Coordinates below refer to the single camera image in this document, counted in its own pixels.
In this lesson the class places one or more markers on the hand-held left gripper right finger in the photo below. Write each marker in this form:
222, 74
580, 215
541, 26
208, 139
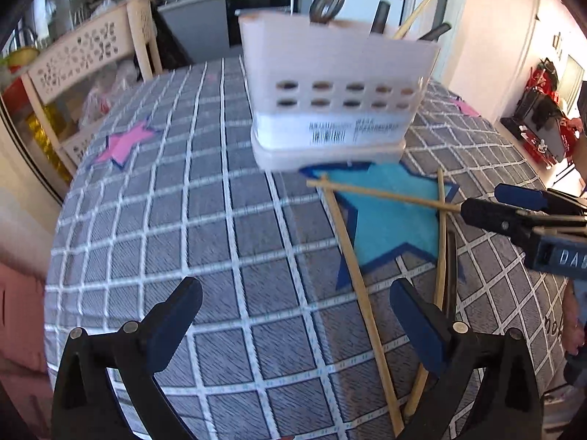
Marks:
417, 325

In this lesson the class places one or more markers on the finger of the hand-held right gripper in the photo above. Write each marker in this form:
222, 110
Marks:
490, 217
518, 195

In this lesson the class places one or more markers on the white plastic utensil holder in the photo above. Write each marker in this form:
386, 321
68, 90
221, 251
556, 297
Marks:
321, 101

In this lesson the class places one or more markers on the clear plastic bag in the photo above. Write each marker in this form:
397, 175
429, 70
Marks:
108, 94

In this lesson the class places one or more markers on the red and black bag pile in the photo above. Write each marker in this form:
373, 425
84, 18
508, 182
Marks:
545, 114

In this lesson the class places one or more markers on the person's right forearm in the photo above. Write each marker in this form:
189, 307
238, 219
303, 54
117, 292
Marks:
575, 311

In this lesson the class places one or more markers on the grey plaid star tablecloth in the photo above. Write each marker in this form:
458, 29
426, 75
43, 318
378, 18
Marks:
183, 238

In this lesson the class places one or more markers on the pink chair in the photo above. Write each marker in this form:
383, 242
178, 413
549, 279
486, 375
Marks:
20, 311

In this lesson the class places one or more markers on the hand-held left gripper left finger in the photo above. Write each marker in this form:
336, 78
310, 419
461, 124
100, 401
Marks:
176, 325

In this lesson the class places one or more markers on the grey kitchen base cabinets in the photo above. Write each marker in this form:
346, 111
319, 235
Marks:
197, 27

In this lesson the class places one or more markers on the black built-in oven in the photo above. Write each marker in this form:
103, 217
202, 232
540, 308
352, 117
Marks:
257, 4

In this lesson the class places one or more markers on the green yellow colander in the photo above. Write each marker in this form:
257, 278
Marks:
20, 58

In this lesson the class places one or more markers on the gold foil bundle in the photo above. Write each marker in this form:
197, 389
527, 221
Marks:
48, 137

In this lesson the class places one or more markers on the wooden chopstick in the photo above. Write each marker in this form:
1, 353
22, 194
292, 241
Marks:
362, 293
441, 238
419, 9
390, 195

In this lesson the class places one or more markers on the beige plastic storage cart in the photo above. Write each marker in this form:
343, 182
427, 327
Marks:
91, 50

